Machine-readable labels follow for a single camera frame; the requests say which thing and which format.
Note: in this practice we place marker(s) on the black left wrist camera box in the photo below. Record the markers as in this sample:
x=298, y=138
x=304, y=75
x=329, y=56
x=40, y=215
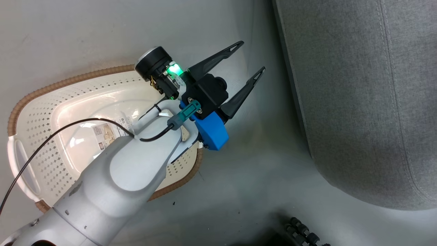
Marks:
x=208, y=92

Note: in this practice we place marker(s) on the printed label sticker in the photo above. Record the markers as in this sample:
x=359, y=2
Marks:
x=107, y=135

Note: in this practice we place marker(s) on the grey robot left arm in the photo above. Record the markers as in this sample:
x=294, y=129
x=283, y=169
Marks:
x=136, y=167

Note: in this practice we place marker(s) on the grey fabric sofa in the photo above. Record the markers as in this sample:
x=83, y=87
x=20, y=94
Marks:
x=368, y=95

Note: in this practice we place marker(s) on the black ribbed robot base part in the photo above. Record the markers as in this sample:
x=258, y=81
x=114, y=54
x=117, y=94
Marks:
x=300, y=232

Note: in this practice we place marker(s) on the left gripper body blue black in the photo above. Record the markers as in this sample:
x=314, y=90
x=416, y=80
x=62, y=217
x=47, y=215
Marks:
x=211, y=131

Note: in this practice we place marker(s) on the white laundry basket brown rim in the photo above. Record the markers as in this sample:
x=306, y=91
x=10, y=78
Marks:
x=41, y=136

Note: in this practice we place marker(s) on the teal left camera connector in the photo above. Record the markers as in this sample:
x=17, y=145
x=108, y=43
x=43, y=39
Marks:
x=186, y=112

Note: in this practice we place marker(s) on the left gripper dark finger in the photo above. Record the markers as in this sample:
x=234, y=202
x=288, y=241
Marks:
x=211, y=61
x=240, y=94

